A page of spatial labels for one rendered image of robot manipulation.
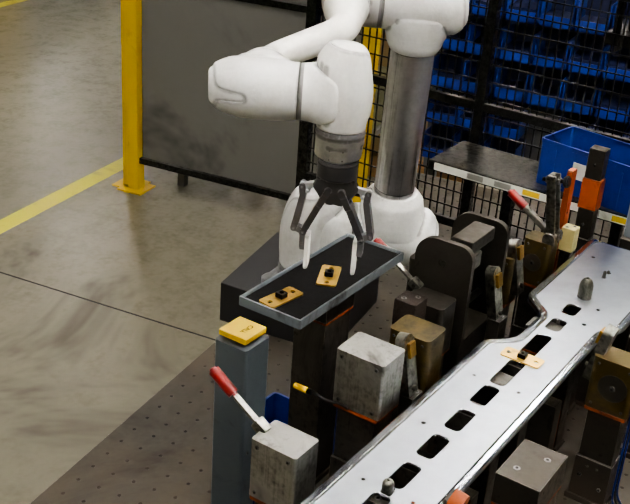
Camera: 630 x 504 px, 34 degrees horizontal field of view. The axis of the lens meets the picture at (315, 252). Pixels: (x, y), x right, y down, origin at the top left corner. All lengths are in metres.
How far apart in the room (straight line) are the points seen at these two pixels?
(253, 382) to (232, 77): 0.53
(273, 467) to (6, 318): 2.61
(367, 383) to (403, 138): 0.79
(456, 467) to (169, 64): 3.50
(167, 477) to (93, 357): 1.76
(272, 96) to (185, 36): 3.14
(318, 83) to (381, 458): 0.65
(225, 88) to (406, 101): 0.71
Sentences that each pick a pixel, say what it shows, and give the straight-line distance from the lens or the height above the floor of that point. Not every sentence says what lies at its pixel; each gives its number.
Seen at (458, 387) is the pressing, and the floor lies 1.00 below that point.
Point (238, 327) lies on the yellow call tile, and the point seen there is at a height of 1.16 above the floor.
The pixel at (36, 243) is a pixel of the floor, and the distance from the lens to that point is 4.79.
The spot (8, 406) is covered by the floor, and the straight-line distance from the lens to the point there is 3.70.
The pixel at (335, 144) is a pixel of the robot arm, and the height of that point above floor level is 1.45.
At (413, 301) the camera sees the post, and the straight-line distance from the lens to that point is 2.07.
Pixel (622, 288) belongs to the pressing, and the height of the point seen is 1.00.
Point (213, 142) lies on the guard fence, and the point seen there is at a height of 0.34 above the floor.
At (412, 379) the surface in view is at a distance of 1.98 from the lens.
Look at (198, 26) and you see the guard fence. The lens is 4.89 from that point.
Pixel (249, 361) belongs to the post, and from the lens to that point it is 1.80.
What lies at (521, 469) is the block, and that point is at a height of 1.03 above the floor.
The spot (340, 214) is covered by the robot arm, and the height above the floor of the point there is 1.03.
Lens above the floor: 2.08
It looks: 26 degrees down
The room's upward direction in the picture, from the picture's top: 4 degrees clockwise
